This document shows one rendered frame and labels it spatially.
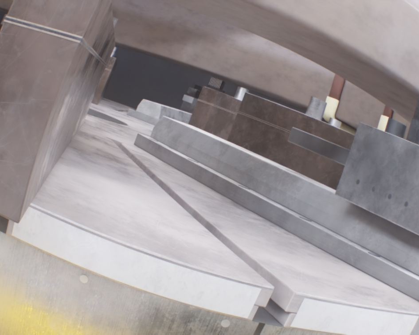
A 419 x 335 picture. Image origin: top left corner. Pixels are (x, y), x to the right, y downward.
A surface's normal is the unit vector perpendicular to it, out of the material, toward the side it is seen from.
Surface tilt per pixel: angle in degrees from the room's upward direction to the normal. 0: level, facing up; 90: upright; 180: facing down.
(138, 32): 90
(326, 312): 90
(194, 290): 90
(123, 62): 90
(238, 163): 72
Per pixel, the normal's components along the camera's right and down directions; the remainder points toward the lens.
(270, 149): -0.56, -0.15
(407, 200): -0.80, -0.27
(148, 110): -0.23, -0.01
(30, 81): 0.13, 0.12
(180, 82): 0.44, 0.23
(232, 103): 0.75, 0.33
